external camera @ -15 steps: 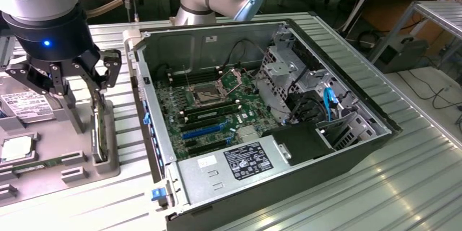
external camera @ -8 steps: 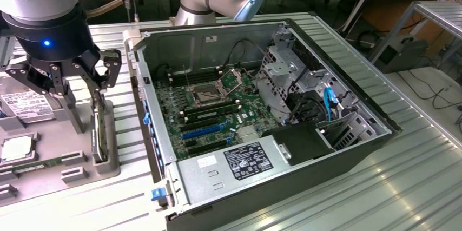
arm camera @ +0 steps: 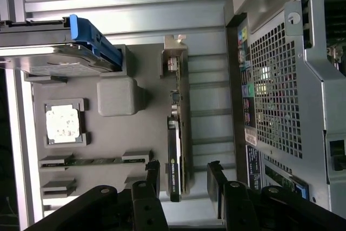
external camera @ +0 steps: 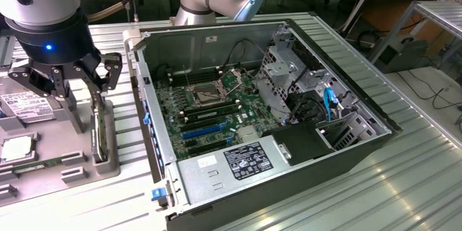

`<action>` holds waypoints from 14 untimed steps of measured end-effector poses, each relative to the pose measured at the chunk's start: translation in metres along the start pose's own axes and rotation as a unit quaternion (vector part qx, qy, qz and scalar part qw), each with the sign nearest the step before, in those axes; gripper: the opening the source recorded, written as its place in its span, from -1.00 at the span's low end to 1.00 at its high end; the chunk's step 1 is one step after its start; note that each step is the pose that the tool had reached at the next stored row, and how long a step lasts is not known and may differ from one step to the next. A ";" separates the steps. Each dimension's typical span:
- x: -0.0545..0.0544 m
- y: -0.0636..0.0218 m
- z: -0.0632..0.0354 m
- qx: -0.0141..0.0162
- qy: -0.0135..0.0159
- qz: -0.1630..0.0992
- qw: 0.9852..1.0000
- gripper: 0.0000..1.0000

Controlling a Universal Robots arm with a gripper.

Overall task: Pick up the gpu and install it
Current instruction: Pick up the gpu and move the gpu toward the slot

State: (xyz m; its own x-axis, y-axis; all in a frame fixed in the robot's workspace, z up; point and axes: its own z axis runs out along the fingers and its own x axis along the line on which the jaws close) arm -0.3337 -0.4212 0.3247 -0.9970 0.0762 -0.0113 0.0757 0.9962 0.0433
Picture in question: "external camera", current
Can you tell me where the black wire bundle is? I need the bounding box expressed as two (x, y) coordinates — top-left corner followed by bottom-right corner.
(288, 90), (331, 125)

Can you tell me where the thin metal locking lever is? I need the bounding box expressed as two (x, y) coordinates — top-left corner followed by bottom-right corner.
(182, 64), (192, 91)

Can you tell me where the green RAM stick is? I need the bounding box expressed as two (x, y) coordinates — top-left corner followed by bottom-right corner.
(0, 156), (78, 175)

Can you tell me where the thin hanging cord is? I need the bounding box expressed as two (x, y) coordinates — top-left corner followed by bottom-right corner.
(130, 0), (140, 23)

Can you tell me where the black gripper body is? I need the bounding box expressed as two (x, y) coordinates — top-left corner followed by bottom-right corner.
(5, 11), (104, 80)

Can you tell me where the long black expansion slot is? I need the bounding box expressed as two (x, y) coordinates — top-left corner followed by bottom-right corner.
(178, 122), (221, 134)
(185, 140), (228, 156)

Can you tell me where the blue disk wire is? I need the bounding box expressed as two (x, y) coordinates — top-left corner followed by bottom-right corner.
(323, 87), (339, 122)

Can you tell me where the aluminium frame profile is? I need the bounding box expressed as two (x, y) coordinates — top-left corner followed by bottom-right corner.
(0, 36), (17, 67)

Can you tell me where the silver chipset heatsink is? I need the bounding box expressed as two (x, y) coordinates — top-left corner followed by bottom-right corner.
(236, 127), (260, 141)

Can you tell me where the metal frame table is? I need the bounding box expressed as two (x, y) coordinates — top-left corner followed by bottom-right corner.
(367, 0), (462, 67)

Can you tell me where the dark grey box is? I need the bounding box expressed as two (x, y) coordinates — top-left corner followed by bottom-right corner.
(375, 36), (429, 74)

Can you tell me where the grey power supply unit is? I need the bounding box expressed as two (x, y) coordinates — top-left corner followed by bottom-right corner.
(176, 135), (292, 206)

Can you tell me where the CPU socket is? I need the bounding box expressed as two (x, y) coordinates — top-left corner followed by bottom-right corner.
(189, 83), (226, 107)

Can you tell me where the grey parts rack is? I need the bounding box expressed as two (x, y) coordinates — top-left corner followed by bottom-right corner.
(0, 78), (121, 202)

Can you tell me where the blue case latch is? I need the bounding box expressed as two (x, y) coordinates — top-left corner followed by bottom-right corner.
(149, 187), (165, 202)

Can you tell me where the black plastic shroud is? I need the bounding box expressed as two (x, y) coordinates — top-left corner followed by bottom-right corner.
(261, 121), (335, 167)

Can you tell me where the silver CPU chip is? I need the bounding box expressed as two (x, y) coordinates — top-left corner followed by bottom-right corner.
(0, 136), (34, 161)

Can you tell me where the hard disk with blue rails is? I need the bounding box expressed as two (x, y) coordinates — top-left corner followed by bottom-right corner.
(0, 65), (60, 123)

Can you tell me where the metal socket cover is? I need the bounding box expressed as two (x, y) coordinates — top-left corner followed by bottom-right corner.
(214, 68), (242, 98)

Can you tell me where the long black wire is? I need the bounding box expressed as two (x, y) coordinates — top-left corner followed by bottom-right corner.
(221, 39), (268, 71)

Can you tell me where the black RAM slot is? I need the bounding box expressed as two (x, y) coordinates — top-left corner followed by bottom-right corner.
(180, 102), (238, 117)
(169, 72), (221, 82)
(168, 66), (218, 76)
(178, 99), (237, 114)
(170, 75), (222, 85)
(182, 108), (241, 124)
(169, 69), (220, 79)
(181, 105), (240, 121)

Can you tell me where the metal disk bay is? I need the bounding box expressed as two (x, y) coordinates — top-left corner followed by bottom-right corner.
(315, 111), (392, 152)

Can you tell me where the open black PC case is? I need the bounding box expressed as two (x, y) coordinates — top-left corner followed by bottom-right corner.
(121, 18), (403, 231)

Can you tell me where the silver drive cage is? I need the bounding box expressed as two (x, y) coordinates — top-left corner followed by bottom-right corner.
(257, 45), (361, 113)

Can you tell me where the NVIDIA graphics card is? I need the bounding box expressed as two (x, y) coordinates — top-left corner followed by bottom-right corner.
(85, 79), (109, 162)

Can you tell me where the grey corner fixture block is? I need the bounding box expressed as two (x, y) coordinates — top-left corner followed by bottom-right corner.
(121, 29), (150, 53)

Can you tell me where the green motherboard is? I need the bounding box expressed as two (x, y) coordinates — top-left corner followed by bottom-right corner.
(153, 64), (285, 160)

